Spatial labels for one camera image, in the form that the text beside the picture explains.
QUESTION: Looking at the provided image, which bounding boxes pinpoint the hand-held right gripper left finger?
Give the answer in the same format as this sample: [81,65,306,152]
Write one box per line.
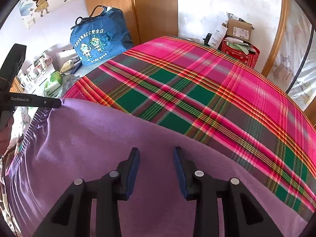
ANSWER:
[33,147,140,237]

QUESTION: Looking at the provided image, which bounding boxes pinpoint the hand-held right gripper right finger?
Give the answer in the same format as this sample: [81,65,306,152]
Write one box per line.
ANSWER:
[173,147,284,237]

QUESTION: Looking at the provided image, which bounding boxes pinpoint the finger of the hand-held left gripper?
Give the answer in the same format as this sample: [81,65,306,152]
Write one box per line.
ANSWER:
[31,96,62,108]

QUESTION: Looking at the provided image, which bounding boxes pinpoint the purple fleece pants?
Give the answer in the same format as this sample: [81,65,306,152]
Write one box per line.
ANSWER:
[5,98,309,237]

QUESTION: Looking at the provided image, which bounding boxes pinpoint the green tissue pack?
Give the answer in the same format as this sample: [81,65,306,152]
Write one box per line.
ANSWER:
[44,81,61,95]
[50,71,62,84]

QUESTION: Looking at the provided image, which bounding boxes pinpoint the group of small bottles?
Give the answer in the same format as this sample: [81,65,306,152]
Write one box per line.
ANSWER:
[18,51,54,84]

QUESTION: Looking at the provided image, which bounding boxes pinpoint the long white box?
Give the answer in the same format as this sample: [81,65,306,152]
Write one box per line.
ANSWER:
[56,49,77,70]

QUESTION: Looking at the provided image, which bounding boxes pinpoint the blue printed bag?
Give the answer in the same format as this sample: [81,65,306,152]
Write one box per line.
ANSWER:
[70,5,134,67]

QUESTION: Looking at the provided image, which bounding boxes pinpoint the plaid bed sheet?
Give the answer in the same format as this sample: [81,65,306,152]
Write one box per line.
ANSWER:
[63,37,316,214]

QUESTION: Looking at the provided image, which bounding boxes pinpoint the red storage bin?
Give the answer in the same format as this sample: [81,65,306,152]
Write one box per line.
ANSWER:
[221,37,260,68]

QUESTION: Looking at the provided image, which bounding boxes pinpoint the wooden wardrobe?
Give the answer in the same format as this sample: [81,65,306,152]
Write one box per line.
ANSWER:
[81,0,178,48]

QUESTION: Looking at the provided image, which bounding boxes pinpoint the white printed carton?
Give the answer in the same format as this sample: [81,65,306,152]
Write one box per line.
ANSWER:
[209,25,228,50]

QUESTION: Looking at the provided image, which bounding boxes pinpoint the cardboard box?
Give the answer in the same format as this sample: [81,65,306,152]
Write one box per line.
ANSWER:
[226,12,255,42]

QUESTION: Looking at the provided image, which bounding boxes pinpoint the printed door curtain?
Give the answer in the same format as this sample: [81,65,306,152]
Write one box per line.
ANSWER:
[268,0,316,111]

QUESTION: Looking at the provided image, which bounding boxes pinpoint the wooden door frame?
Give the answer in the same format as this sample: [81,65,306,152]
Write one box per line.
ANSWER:
[261,0,290,77]

